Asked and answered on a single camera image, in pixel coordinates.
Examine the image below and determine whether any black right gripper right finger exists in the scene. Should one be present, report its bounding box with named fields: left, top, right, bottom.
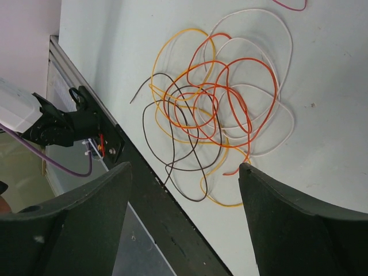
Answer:
left=239, top=163, right=367, bottom=275

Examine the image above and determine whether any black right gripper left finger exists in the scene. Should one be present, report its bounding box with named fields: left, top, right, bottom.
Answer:
left=1, top=162, right=132, bottom=275

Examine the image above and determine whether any aluminium frame rail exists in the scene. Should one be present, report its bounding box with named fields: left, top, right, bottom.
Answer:
left=45, top=35, right=124, bottom=196

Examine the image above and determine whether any yellow cable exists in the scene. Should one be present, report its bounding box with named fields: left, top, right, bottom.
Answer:
left=148, top=28, right=252, bottom=208

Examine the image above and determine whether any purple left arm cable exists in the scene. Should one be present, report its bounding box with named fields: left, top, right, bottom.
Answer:
left=0, top=123, right=93, bottom=178

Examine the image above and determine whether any white cable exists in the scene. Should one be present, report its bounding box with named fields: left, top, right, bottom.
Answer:
left=198, top=8, right=296, bottom=158

